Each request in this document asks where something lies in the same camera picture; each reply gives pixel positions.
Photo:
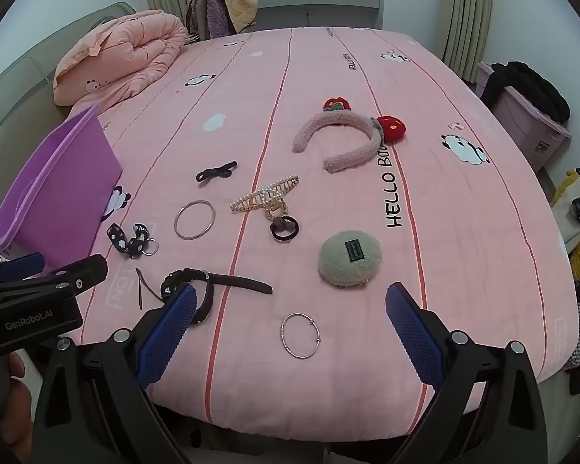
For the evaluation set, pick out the pearl hair claw clip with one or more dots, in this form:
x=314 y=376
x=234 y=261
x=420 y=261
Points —
x=251 y=200

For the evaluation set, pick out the purple plastic basin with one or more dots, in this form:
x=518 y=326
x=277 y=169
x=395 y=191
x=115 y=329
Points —
x=63 y=193

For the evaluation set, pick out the dark hairpin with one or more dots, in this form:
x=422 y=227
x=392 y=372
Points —
x=138 y=285

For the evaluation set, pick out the dark chair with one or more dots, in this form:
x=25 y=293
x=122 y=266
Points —
x=200 y=9

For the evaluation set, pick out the folded pink quilt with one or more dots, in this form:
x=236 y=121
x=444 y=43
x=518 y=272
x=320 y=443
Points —
x=125 y=48

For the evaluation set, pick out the grey bed headboard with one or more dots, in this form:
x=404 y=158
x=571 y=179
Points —
x=24 y=72

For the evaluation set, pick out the pink printed bed sheet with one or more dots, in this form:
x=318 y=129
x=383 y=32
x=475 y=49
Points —
x=367 y=386

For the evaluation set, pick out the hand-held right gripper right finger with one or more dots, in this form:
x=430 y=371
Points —
x=413 y=333

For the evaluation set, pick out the purple storage box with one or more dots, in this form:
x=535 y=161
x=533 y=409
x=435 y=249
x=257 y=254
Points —
x=527 y=130

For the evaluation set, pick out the pink fuzzy strawberry headband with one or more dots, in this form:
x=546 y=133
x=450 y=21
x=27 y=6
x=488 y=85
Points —
x=338 y=117

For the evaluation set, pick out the black wristwatch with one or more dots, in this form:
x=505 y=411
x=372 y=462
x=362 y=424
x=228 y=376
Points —
x=241 y=283

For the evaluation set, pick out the black clothing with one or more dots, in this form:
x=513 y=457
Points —
x=527 y=84

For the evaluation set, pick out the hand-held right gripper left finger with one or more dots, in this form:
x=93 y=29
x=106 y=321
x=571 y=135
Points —
x=171 y=333

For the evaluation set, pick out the black bow hair clip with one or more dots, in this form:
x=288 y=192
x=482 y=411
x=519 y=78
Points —
x=215 y=172

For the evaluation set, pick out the purple fuzzy garment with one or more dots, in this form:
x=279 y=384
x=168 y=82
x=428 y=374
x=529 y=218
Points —
x=217 y=9

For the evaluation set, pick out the person's left hand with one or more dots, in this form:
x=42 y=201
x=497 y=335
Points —
x=17 y=396

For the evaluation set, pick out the silver bangle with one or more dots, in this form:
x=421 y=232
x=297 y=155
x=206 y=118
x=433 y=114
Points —
x=176 y=222

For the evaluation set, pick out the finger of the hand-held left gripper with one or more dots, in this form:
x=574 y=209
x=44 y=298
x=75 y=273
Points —
x=87 y=270
x=19 y=266

